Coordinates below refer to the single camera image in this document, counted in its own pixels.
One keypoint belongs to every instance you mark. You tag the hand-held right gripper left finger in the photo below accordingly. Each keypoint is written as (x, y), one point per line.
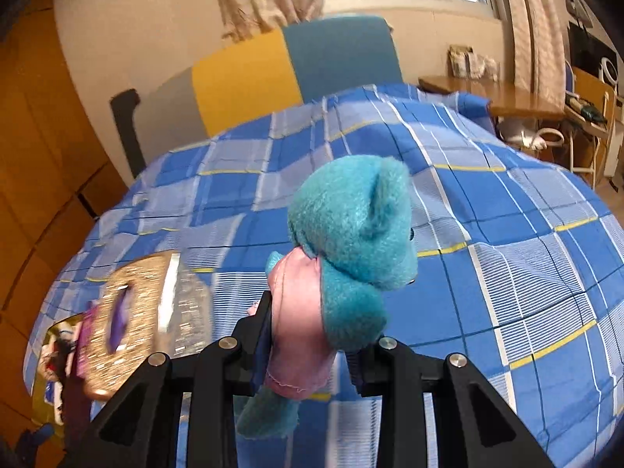
(261, 356)

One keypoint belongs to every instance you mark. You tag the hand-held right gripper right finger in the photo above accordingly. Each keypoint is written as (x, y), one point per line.
(357, 373)

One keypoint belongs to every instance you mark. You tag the teal teddy bear pink dress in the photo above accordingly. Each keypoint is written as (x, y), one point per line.
(351, 224)

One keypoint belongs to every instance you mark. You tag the gold tray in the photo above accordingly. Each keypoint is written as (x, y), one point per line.
(35, 412)

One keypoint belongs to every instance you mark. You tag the gold glitter box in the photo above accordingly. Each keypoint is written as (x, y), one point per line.
(141, 312)

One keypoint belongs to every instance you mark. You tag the purple printed box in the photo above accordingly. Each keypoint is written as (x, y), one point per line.
(87, 339)

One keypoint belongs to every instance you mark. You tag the blue checked bedsheet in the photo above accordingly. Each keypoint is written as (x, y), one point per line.
(487, 253)

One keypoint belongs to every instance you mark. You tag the grey yellow teal headboard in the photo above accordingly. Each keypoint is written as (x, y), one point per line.
(253, 78)

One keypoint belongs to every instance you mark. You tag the orange wooden wardrobe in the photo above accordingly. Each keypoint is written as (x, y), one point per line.
(39, 156)

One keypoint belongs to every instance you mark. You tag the wooden desk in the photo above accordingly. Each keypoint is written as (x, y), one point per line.
(497, 95)

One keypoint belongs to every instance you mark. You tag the wooden chair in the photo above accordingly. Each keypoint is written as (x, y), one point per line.
(592, 122)

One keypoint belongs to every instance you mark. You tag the black monitor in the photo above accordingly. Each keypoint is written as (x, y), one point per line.
(587, 51)

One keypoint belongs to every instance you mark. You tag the black post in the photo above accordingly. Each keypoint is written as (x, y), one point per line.
(127, 126)

